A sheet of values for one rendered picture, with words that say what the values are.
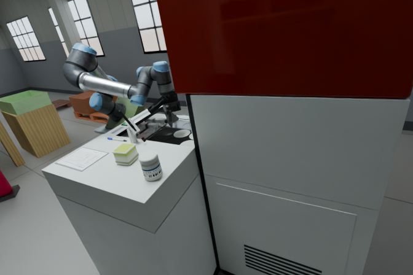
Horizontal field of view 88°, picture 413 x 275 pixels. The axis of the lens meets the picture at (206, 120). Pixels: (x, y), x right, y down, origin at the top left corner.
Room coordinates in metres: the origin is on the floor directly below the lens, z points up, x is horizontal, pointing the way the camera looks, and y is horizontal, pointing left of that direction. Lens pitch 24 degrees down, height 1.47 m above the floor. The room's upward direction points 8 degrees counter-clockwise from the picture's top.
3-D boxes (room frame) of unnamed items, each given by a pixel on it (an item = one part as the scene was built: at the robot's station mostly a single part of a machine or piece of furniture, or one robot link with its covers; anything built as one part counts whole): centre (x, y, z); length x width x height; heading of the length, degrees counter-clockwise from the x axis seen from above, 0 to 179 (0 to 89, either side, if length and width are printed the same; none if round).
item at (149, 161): (0.68, 0.23, 1.01); 0.07 x 0.07 x 0.10
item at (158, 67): (1.12, 0.19, 1.27); 0.09 x 0.08 x 0.11; 57
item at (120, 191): (0.84, 0.43, 0.89); 0.62 x 0.35 x 0.14; 61
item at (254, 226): (1.02, -0.43, 0.41); 0.82 x 0.70 x 0.82; 151
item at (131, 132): (0.97, 0.37, 1.03); 0.06 x 0.04 x 0.13; 61
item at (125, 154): (0.82, 0.37, 1.00); 0.07 x 0.07 x 0.07; 68
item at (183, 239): (1.12, 0.29, 0.41); 0.96 x 0.64 x 0.82; 151
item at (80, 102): (4.36, 2.02, 0.24); 1.28 x 0.88 x 0.47; 54
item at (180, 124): (1.13, 0.16, 0.90); 0.34 x 0.34 x 0.01; 61
